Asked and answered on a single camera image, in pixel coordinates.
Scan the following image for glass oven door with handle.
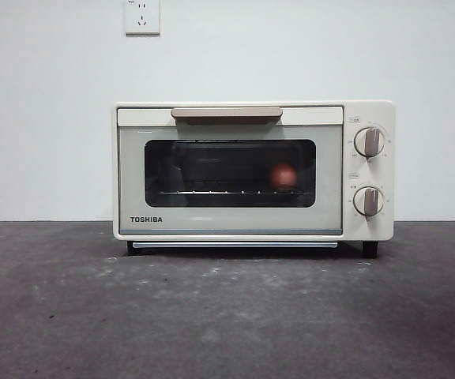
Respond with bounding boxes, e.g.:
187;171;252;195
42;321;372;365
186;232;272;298
116;105;344;237

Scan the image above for brown egg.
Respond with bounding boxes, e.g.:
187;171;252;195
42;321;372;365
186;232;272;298
269;162;298;189

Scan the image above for silver oven crumb tray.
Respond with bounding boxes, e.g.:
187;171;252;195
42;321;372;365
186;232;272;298
132;241;339;250

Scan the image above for beige oven control knob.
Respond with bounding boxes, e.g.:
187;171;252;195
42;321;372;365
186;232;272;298
352;186;385;217
353;126;386;158

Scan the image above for cream Toshiba toaster oven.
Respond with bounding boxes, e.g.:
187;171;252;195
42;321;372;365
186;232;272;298
112;100;396;260

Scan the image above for metal wire oven rack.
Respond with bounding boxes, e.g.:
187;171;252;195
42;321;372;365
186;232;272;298
158;189;303;197

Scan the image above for white wall power socket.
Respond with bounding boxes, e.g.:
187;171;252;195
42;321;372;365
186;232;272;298
125;0;161;37

